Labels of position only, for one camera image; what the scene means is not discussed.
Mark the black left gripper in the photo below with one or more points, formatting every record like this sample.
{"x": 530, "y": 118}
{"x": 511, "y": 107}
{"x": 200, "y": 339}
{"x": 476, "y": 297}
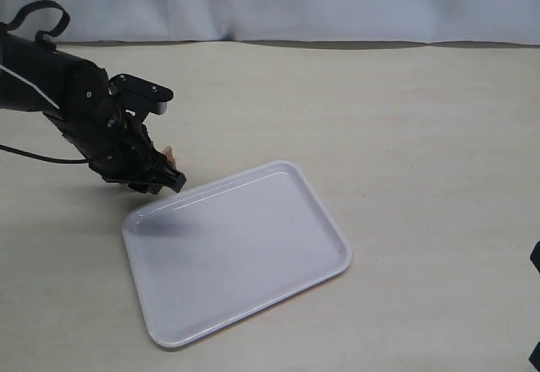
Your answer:
{"x": 123, "y": 153}

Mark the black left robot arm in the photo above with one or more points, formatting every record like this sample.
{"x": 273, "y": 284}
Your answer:
{"x": 101, "y": 116}

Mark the white plastic tray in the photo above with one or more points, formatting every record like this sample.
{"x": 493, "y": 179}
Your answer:
{"x": 203, "y": 259}

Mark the white backdrop curtain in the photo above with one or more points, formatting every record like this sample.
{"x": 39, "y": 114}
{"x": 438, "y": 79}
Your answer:
{"x": 424, "y": 21}

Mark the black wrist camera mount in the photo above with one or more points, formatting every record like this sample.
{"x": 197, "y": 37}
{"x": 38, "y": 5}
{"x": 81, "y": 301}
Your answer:
{"x": 139, "y": 97}

